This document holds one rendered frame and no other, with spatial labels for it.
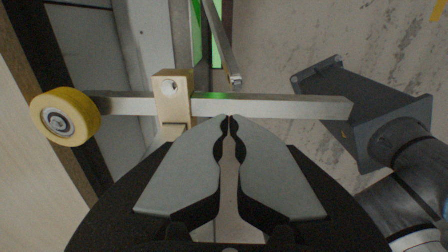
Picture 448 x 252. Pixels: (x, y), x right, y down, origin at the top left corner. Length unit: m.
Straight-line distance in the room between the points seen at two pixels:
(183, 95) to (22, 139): 0.26
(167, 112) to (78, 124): 0.11
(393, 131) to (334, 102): 0.46
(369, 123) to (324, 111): 0.44
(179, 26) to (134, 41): 0.16
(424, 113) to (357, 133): 0.22
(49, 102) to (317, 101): 0.36
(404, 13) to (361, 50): 0.27
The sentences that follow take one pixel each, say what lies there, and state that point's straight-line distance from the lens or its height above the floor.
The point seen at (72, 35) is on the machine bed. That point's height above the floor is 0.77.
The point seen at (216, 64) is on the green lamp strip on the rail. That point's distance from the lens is 0.39.
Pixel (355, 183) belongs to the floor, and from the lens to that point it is 2.03.
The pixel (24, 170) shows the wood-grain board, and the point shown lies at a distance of 0.45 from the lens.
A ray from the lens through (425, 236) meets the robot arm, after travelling 0.66.
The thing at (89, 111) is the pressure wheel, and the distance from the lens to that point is 0.29.
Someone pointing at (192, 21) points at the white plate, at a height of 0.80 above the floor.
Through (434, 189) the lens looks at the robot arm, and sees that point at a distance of 0.67.
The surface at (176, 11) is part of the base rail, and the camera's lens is 0.40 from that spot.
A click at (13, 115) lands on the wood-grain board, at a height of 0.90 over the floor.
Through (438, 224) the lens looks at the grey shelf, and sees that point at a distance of 3.02.
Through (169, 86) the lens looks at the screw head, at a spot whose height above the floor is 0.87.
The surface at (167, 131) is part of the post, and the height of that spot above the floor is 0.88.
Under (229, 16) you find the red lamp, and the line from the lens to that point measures 0.39.
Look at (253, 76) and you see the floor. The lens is 1.13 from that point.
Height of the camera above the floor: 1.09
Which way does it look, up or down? 60 degrees down
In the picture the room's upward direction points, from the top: 177 degrees counter-clockwise
